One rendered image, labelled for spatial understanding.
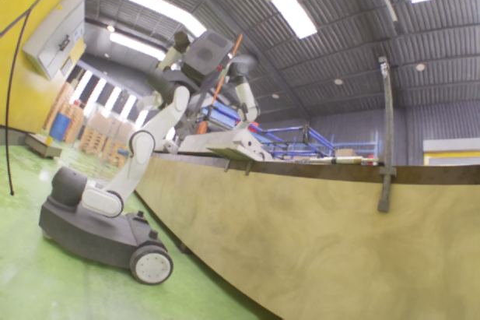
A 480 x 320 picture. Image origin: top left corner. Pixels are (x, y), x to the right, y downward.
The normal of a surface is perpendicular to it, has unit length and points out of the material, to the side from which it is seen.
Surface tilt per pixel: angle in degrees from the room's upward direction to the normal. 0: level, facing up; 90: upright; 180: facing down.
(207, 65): 101
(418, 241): 90
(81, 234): 90
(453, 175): 90
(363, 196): 90
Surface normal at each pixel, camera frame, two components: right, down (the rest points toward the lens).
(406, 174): -0.72, -0.41
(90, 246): 0.62, -0.04
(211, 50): 0.25, -0.01
